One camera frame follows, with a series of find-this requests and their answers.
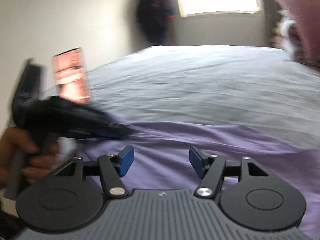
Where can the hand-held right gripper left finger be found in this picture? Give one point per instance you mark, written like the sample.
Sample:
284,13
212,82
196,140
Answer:
126,161

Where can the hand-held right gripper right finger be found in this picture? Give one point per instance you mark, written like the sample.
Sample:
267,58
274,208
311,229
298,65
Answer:
197,161

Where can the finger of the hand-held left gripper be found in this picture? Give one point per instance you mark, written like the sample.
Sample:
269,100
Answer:
112,131

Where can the lavender garment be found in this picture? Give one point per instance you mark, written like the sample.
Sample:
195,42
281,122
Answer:
200,155

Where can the person's left hand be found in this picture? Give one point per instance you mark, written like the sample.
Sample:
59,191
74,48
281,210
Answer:
15,150

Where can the dark hanging jacket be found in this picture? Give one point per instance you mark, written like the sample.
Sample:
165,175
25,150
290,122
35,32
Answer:
156,12

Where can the folded grey pink duvet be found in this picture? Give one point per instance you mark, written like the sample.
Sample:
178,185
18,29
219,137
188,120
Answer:
290,37

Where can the grey curtain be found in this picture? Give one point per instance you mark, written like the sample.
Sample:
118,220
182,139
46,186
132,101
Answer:
268,5

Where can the pink velvet pillow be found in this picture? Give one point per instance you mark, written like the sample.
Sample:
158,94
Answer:
303,15

